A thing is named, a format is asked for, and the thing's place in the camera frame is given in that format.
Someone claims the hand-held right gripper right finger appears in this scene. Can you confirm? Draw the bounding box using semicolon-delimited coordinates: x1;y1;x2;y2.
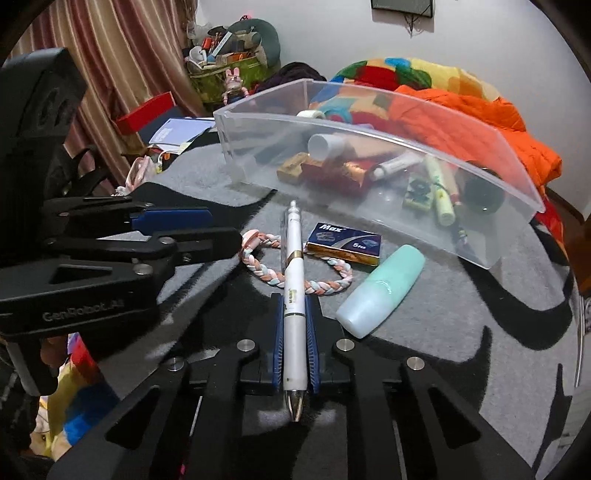
305;295;537;480

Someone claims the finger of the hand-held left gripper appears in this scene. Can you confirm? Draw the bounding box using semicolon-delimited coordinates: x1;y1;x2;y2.
41;225;244;287
41;194;214;234

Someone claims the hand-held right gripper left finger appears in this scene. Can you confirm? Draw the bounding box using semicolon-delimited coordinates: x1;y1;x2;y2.
46;293;284;480

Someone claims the white ballpoint pen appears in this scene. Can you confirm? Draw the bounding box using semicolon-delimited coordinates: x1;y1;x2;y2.
281;200;308;423

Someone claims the blue staples box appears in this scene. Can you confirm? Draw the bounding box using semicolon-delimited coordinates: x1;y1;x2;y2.
305;222;383;267

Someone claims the clear plastic storage bin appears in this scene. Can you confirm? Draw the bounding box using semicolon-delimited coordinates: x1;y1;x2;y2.
213;78;546;269

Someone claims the red tea packet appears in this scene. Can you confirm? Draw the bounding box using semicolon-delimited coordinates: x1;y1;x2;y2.
277;152;384;197

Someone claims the beige foundation bottle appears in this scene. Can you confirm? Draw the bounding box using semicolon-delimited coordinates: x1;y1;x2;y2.
307;133;402;162

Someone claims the beige cosmetic tube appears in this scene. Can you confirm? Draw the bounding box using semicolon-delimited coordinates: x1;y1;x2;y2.
424;156;461;227

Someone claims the white ointment tube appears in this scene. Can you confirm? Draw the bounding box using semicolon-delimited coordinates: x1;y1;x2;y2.
369;152;424;182

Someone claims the green glass bottle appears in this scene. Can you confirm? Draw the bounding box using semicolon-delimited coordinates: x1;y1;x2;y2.
462;172;505;215

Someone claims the person's left hand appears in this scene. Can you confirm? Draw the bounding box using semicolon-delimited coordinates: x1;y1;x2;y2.
39;335;70;376

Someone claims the braided pastel hair band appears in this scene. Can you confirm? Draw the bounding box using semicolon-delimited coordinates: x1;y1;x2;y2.
240;229;355;296

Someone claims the mint green bottle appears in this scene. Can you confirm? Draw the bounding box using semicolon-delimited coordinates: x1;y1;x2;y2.
335;244;426;339

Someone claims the light blue notebook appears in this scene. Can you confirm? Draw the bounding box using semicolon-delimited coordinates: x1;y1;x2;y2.
148;117;215;153

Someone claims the red box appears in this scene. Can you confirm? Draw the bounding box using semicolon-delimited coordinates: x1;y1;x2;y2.
115;91;177;134

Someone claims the striped brown curtain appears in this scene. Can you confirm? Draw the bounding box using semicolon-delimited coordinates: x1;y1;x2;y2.
9;0;208;185

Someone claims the green storage bag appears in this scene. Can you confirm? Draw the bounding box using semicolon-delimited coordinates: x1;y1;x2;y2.
187;55;264;104

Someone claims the bunny figure toy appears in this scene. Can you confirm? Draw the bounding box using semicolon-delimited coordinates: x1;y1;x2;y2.
222;67;252;104

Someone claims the dark clothes pile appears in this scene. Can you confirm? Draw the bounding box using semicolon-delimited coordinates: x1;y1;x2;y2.
254;62;328;93

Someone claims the grey neck pillow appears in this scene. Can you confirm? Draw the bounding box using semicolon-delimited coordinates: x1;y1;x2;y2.
228;18;282;68

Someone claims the colorful patchwork blanket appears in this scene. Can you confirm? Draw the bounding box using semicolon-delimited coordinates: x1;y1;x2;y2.
307;58;509;125

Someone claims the orange puffer jacket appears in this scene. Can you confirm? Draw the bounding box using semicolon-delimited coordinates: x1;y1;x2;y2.
388;85;563;199

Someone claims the small black wall monitor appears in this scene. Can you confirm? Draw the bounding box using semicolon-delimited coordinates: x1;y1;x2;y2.
370;0;435;18

